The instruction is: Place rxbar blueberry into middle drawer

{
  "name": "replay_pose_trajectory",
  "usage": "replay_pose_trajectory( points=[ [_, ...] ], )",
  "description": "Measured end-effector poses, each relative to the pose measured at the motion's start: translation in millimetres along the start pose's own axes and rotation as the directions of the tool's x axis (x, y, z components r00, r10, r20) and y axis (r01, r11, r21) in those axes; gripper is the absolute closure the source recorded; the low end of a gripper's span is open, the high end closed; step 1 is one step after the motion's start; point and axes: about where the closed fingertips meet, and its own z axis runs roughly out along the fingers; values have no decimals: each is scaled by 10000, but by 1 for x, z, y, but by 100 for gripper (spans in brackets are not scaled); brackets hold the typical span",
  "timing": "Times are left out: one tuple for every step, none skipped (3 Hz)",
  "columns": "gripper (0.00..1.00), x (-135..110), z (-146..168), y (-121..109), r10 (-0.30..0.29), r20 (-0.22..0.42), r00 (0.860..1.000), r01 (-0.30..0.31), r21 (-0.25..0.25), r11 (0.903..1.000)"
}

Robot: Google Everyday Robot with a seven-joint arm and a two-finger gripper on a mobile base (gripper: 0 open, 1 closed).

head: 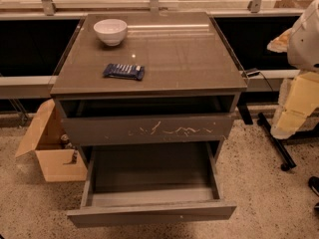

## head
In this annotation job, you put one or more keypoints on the open cardboard box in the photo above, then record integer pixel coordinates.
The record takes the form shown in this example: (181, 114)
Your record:
(43, 138)

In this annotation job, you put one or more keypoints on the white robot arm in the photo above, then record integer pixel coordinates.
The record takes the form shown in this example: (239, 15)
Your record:
(303, 46)

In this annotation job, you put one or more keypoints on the grey scratched top drawer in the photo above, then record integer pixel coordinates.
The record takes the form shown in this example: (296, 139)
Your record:
(148, 129)

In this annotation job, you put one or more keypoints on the bottles in cardboard box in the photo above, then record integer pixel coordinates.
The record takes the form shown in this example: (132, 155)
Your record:
(66, 144)

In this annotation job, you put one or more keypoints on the grey open middle drawer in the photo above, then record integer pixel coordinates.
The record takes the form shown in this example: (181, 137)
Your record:
(152, 183)

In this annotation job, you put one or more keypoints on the black stand base bar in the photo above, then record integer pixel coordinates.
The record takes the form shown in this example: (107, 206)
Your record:
(288, 162)

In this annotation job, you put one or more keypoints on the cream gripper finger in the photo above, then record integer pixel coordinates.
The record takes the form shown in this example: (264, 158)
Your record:
(298, 99)
(280, 43)

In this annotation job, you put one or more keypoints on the white ceramic bowl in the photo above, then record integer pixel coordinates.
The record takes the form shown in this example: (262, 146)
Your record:
(111, 31)

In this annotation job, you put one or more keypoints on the blue rxbar blueberry wrapper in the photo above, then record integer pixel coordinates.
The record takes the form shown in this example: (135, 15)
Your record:
(122, 71)

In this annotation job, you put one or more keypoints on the grey drawer cabinet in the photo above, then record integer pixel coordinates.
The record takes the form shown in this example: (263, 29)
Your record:
(188, 71)

